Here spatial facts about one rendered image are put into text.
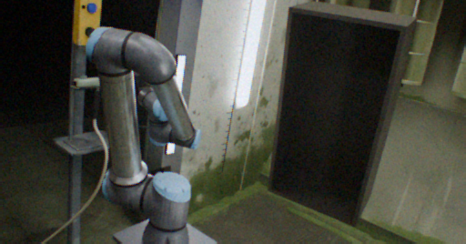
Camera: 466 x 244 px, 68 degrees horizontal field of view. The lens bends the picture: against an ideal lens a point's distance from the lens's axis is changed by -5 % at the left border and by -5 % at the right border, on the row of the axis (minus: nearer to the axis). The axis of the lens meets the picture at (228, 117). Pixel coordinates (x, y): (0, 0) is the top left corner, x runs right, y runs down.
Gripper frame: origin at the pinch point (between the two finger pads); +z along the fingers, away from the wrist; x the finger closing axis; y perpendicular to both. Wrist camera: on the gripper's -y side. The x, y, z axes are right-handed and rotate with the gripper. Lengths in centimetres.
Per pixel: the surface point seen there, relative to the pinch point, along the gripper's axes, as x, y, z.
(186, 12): 49, -21, 22
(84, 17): -8.6, -23.0, 26.9
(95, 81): -11.3, 4.7, 11.3
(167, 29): 41, -10, 28
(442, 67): 245, 17, -62
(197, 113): 59, 46, 18
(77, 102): -16.3, 22.2, 27.0
